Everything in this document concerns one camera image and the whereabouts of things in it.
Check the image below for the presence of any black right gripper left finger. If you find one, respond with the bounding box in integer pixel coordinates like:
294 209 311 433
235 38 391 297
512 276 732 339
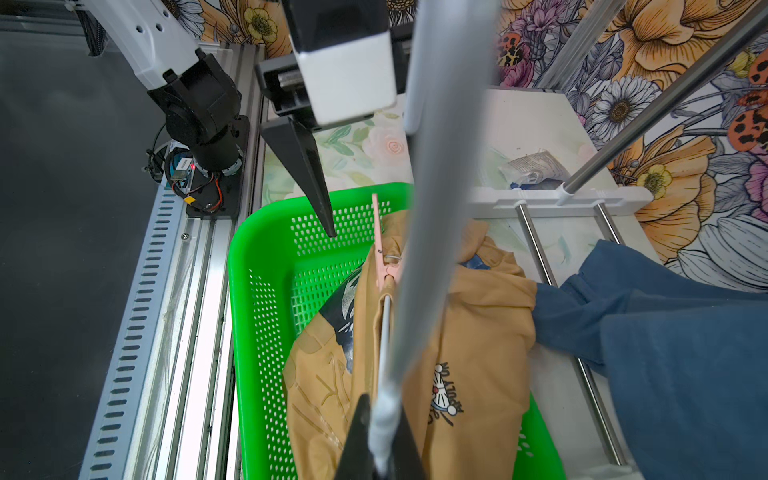
334 394 375 480

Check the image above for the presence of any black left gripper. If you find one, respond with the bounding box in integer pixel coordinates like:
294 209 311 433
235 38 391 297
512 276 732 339
256 23 413 238

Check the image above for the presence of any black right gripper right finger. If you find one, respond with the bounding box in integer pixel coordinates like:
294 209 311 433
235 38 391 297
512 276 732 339
389 409 426 480

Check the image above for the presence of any tan tank top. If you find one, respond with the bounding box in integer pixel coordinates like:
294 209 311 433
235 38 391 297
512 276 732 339
283 211 537 479

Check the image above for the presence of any pink clothespin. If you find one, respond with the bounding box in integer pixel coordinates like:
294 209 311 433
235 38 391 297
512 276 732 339
372 193 402 291

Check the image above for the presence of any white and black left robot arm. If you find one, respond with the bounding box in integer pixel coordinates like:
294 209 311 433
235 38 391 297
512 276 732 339
82 1 413 236

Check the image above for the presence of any green perforated plastic basket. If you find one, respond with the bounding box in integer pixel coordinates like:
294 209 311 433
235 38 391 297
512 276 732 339
229 183 565 479

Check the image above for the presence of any crumpled plastic packet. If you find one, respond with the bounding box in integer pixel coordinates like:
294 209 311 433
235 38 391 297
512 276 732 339
499 150 570 189

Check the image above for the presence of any metal clothes rack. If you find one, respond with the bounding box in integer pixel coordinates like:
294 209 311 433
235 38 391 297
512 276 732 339
467 0 768 469

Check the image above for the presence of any light blue t-shirt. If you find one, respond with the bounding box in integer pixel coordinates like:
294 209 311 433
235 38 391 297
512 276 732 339
533 240 767 479

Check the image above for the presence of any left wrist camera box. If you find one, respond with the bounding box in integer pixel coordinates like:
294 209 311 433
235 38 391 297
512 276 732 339
282 0 398 127

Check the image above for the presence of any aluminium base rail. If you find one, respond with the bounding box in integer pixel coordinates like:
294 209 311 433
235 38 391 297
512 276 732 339
80 45 267 479

